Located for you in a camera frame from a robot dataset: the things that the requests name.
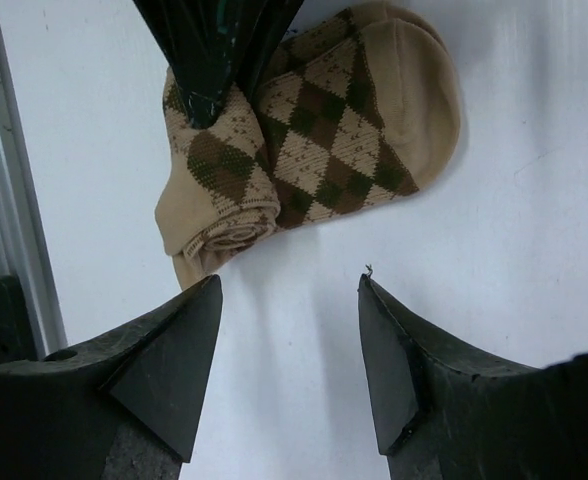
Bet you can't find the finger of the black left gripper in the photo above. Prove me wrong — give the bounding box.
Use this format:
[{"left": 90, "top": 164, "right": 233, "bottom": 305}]
[
  {"left": 134, "top": 0, "right": 252, "bottom": 129},
  {"left": 236, "top": 0, "right": 303, "bottom": 100}
]

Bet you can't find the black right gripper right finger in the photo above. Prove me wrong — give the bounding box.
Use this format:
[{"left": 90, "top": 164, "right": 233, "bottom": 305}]
[{"left": 358, "top": 276, "right": 588, "bottom": 479}]

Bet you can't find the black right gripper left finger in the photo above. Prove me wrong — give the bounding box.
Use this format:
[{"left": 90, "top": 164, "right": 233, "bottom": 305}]
[{"left": 0, "top": 275, "right": 223, "bottom": 479}]

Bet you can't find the brown argyle sock pair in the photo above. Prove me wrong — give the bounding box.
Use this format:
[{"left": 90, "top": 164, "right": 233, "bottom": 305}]
[{"left": 155, "top": 1, "right": 461, "bottom": 289}]

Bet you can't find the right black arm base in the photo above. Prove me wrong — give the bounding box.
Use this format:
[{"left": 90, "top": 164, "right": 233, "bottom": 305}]
[{"left": 0, "top": 276, "right": 37, "bottom": 364}]

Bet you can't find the aluminium rail frame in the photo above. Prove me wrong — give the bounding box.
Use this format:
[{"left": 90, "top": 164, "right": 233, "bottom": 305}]
[{"left": 0, "top": 25, "right": 67, "bottom": 357}]

